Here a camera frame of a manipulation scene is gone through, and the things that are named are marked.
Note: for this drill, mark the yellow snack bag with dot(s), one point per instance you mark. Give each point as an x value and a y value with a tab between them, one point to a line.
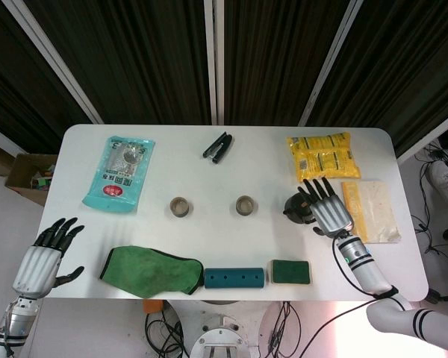
321	156

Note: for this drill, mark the brown cardboard box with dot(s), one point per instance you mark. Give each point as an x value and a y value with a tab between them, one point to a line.
22	168

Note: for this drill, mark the teal cleaning cloth package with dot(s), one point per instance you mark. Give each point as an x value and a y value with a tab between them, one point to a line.
119	175

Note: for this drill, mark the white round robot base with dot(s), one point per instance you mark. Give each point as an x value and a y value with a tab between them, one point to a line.
218	337

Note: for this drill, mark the dark slatted partition screen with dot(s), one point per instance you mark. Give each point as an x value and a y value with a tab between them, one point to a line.
134	56
395	56
276	56
7	74

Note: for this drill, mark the green microfibre cloth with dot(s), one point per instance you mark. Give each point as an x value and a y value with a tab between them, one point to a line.
145	268

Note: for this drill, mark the teal cylinder with holes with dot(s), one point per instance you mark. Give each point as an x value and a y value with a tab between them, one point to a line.
233	279

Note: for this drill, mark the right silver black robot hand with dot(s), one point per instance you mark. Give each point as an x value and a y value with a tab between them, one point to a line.
330	214

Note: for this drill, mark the white rounded floor device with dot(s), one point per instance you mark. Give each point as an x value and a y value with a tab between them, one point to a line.
440	179

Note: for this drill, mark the small orange box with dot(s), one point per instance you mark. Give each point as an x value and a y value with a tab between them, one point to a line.
152	306

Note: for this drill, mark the black teapot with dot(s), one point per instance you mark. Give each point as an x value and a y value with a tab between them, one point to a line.
296	209

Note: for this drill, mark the yellow beige flat packet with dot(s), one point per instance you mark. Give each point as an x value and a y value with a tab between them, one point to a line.
373	209

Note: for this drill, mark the dark cup beige inside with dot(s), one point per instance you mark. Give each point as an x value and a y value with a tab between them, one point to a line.
246	213
181	214

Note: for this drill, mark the black stapler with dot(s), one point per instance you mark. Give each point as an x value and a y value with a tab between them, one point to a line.
220	147

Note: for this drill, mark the green yellow scrub sponge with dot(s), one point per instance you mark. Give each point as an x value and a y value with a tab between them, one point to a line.
291	271

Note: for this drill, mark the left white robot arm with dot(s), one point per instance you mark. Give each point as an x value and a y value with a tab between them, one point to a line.
16	317

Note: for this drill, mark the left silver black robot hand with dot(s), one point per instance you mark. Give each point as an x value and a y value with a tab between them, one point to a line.
37	264

